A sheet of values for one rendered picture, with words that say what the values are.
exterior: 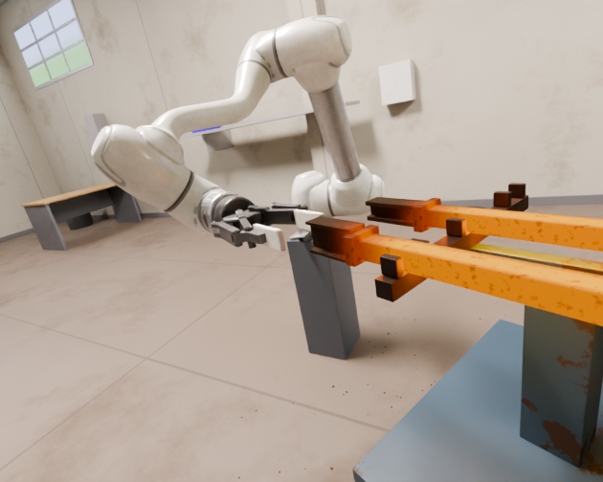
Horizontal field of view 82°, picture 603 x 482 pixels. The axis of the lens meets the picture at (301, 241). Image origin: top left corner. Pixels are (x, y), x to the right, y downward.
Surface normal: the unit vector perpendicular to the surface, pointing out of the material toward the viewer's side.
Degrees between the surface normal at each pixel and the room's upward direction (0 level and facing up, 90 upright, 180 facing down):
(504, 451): 0
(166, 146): 66
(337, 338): 90
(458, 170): 90
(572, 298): 90
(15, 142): 90
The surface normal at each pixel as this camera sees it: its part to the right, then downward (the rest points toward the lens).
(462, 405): -0.18, -0.93
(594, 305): -0.78, 0.33
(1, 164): 0.86, 0.01
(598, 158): -0.48, 0.36
